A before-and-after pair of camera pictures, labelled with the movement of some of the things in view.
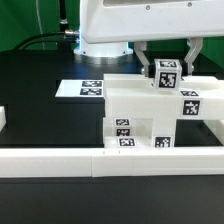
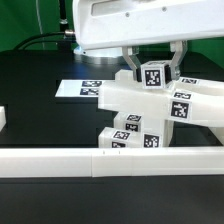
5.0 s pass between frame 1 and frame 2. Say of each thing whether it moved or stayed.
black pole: stayed
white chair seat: moved
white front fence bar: stayed
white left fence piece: stayed
